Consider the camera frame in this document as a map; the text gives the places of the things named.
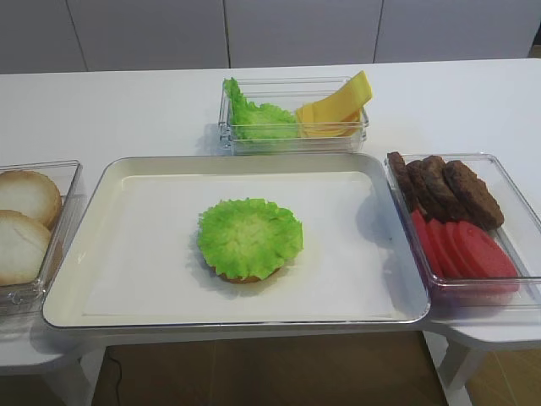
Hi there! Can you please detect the white metal tray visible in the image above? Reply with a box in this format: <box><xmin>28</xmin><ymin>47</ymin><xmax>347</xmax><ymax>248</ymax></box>
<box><xmin>42</xmin><ymin>154</ymin><xmax>429</xmax><ymax>329</ymax></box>

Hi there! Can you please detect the left brown meat patty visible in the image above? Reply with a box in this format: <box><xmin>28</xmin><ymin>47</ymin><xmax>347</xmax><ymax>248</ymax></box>
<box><xmin>387</xmin><ymin>151</ymin><xmax>418</xmax><ymax>212</ymax></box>

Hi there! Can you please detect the red tomato slice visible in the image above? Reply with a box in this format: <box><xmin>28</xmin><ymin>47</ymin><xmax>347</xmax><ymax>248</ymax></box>
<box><xmin>453</xmin><ymin>221</ymin><xmax>518</xmax><ymax>280</ymax></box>
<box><xmin>443</xmin><ymin>222</ymin><xmax>478</xmax><ymax>279</ymax></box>
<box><xmin>426</xmin><ymin>218</ymin><xmax>462</xmax><ymax>279</ymax></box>
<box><xmin>412</xmin><ymin>210</ymin><xmax>444</xmax><ymax>277</ymax></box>

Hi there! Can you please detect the flat yellow cheese stack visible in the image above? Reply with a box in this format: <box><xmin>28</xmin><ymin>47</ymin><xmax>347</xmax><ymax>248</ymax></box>
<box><xmin>295</xmin><ymin>106</ymin><xmax>362</xmax><ymax>139</ymax></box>

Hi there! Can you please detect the middle brown meat patty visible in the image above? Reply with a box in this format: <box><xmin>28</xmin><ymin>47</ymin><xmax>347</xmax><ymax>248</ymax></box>
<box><xmin>406</xmin><ymin>155</ymin><xmax>468</xmax><ymax>222</ymax></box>

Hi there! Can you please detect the clear lettuce cheese container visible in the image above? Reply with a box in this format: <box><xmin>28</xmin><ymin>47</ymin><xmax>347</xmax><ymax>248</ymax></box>
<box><xmin>218</xmin><ymin>76</ymin><xmax>369</xmax><ymax>155</ymax></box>

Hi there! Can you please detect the bun slice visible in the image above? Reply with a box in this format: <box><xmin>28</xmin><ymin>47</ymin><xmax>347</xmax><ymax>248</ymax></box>
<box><xmin>1</xmin><ymin>210</ymin><xmax>51</xmax><ymax>286</ymax></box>
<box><xmin>1</xmin><ymin>170</ymin><xmax>62</xmax><ymax>230</ymax></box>

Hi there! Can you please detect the right brown meat patty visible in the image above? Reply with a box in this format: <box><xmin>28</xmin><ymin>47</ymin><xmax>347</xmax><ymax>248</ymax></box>
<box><xmin>443</xmin><ymin>160</ymin><xmax>505</xmax><ymax>231</ymax></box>

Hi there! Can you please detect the front right bun slice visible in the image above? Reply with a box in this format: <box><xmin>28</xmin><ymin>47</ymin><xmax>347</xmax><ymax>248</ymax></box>
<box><xmin>1</xmin><ymin>210</ymin><xmax>51</xmax><ymax>286</ymax></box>

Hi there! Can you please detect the leftmost red tomato slice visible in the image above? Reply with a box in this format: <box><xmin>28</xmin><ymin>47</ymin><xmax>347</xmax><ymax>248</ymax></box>
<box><xmin>412</xmin><ymin>210</ymin><xmax>444</xmax><ymax>277</ymax></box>

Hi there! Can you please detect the brown meat patty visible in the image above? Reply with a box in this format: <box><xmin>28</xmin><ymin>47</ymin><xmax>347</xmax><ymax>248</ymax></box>
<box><xmin>387</xmin><ymin>151</ymin><xmax>418</xmax><ymax>212</ymax></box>
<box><xmin>443</xmin><ymin>160</ymin><xmax>505</xmax><ymax>231</ymax></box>
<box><xmin>406</xmin><ymin>155</ymin><xmax>468</xmax><ymax>222</ymax></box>

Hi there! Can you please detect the clear left bun container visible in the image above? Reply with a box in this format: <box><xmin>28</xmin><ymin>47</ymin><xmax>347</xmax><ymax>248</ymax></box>
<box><xmin>1</xmin><ymin>161</ymin><xmax>86</xmax><ymax>316</ymax></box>

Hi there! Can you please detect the upright yellow cheese slice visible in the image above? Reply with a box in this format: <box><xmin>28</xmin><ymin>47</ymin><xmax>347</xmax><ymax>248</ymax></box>
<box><xmin>309</xmin><ymin>70</ymin><xmax>373</xmax><ymax>123</ymax></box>

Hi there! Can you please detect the bottom bun on tray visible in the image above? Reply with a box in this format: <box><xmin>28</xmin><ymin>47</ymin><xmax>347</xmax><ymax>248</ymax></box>
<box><xmin>210</xmin><ymin>264</ymin><xmax>282</xmax><ymax>285</ymax></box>

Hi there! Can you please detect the green lettuce leaf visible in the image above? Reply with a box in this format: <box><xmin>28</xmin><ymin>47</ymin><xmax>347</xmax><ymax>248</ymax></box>
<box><xmin>197</xmin><ymin>198</ymin><xmax>303</xmax><ymax>283</ymax></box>

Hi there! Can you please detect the back bun slice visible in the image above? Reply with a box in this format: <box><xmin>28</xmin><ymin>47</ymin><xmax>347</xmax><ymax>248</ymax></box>
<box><xmin>1</xmin><ymin>170</ymin><xmax>62</xmax><ymax>230</ymax></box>

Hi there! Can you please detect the white table leg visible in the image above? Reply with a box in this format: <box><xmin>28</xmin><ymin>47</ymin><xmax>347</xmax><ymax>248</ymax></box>
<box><xmin>423</xmin><ymin>332</ymin><xmax>487</xmax><ymax>406</ymax></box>

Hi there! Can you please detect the clear patty tomato container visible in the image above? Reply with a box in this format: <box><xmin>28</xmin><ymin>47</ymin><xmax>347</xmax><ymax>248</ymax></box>
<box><xmin>385</xmin><ymin>154</ymin><xmax>540</xmax><ymax>310</ymax></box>

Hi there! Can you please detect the green lettuce stack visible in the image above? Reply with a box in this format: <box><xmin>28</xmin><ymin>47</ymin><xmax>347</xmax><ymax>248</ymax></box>
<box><xmin>224</xmin><ymin>78</ymin><xmax>298</xmax><ymax>140</ymax></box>

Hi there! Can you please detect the front red tomato slice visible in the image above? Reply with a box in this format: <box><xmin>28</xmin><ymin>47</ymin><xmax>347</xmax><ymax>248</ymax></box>
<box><xmin>453</xmin><ymin>221</ymin><xmax>518</xmax><ymax>280</ymax></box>

